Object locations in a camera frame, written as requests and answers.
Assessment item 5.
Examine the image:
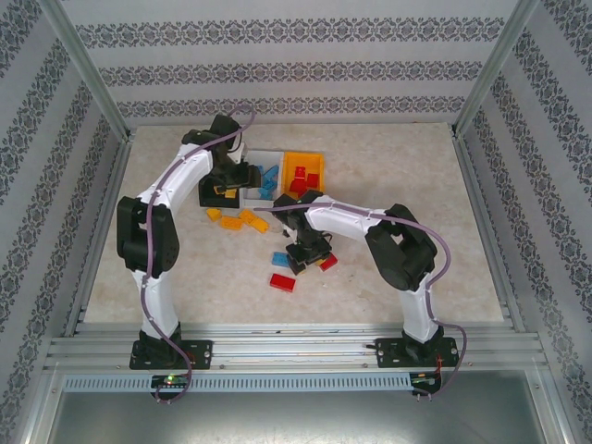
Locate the black plastic container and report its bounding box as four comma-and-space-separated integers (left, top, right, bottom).
197, 175, 244, 208

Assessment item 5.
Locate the white plastic container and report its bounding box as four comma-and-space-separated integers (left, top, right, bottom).
240, 148, 286, 209

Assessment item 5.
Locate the yellow plastic container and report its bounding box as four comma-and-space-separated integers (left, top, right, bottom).
280, 151, 327, 200

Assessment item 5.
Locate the metal sheet panel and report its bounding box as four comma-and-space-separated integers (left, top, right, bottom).
27, 390, 568, 444

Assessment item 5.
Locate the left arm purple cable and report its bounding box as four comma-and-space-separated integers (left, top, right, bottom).
142, 104, 258, 406

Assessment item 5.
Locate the aluminium mounting rail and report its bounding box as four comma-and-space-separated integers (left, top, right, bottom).
43, 323, 549, 371

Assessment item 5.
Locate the aluminium side rail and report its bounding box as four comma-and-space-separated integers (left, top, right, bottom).
62, 131, 135, 339
452, 131, 527, 334

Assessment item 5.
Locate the slotted grey cable duct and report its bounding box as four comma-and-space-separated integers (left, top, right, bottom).
62, 373, 413, 393

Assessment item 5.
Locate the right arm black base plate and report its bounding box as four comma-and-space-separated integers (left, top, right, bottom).
376, 337, 460, 370

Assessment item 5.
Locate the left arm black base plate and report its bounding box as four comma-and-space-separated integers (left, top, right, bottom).
129, 339, 214, 371

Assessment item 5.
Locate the aluminium frame post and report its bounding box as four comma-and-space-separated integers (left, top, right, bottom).
451, 0, 541, 138
35, 0, 133, 142

